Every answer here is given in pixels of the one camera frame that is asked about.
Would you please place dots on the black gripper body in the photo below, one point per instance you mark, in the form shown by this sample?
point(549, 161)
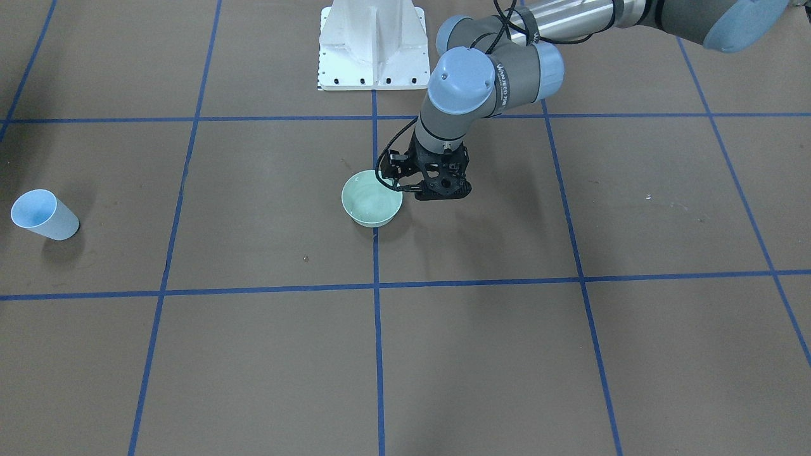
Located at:
point(400, 170)

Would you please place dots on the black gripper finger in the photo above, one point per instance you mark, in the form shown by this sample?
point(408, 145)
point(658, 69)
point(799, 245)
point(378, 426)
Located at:
point(408, 188)

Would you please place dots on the pale green ceramic bowl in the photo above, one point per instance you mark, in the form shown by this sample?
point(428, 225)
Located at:
point(368, 202)

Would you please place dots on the light blue plastic cup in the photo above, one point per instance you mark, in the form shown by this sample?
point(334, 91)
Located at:
point(41, 212)

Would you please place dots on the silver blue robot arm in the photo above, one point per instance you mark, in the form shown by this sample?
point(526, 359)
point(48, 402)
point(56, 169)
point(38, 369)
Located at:
point(487, 66)

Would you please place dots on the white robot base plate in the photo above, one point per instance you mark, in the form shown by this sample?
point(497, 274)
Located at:
point(373, 45)

